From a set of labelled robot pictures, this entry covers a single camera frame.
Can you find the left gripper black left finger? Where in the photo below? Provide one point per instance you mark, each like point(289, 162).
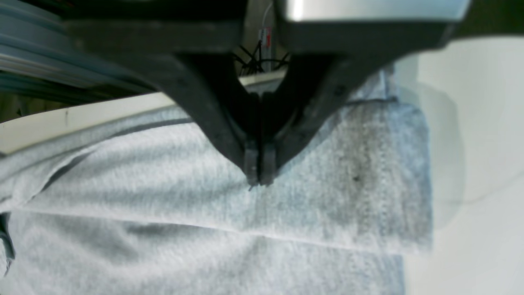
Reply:
point(191, 63)

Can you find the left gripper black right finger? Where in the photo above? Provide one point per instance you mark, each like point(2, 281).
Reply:
point(328, 61)

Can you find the grey T-shirt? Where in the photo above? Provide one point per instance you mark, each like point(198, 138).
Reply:
point(145, 205)

